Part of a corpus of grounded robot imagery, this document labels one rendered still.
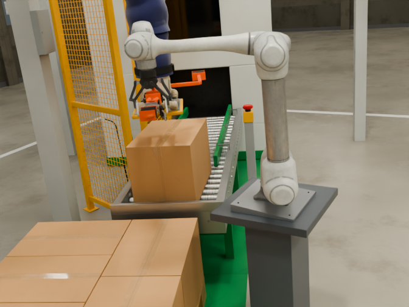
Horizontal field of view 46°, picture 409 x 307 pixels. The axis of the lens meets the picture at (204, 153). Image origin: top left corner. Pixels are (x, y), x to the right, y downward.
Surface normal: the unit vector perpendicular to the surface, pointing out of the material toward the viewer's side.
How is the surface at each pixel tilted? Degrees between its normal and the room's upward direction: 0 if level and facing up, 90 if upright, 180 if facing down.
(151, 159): 90
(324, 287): 0
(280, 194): 100
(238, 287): 0
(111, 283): 0
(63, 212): 90
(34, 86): 90
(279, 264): 90
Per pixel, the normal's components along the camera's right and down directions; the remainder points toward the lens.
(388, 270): -0.09, -0.94
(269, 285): -0.50, 0.32
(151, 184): -0.17, 0.33
